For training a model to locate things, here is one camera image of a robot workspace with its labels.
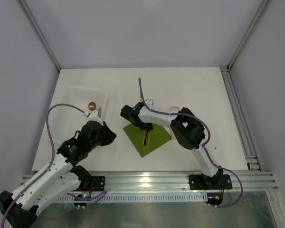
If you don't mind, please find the beige utensil tray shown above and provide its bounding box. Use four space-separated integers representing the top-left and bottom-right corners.
170 106 180 140

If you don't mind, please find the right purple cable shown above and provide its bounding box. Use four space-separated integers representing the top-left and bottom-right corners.
138 77 243 209

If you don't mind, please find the copper round ball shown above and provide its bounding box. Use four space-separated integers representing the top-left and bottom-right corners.
88 102 97 111

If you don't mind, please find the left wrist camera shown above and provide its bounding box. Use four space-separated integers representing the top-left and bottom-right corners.
83 108 103 125

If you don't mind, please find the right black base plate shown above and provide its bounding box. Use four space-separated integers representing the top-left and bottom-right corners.
188 174 233 190

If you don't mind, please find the orange plastic spoon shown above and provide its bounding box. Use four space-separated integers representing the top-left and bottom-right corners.
146 130 152 148

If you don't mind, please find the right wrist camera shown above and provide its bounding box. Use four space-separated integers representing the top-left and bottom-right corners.
141 98 154 108

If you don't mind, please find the right aluminium frame rail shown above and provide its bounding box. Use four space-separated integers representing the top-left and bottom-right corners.
220 66 263 172

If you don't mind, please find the purple cable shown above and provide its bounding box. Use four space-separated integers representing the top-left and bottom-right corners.
1 103 89 228
138 77 243 209

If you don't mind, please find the aluminium front rail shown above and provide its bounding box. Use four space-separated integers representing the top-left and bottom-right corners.
90 171 278 193

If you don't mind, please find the iridescent metal fork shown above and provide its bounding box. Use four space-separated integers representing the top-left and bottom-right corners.
143 130 149 146

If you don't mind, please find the green paper napkin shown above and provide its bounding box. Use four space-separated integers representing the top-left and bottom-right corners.
123 124 171 158

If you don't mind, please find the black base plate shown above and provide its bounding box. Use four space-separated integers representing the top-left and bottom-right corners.
74 176 105 192
188 174 233 190

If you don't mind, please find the white slotted cable duct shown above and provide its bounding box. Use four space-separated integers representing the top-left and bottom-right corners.
57 192 209 203

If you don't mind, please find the white plastic basket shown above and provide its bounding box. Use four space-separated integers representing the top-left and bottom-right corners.
49 86 108 145

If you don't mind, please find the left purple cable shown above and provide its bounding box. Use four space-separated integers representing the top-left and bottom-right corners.
1 103 89 228

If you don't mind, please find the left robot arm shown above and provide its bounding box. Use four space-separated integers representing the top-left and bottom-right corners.
0 121 116 228

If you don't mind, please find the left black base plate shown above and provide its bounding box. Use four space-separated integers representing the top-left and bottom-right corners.
74 176 105 192

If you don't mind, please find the orange plastic knife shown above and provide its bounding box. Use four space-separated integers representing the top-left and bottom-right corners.
142 130 148 145

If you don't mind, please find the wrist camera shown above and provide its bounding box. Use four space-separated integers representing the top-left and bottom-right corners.
141 98 154 108
83 108 103 125

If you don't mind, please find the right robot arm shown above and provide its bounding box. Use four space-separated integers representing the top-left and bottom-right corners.
120 102 223 189

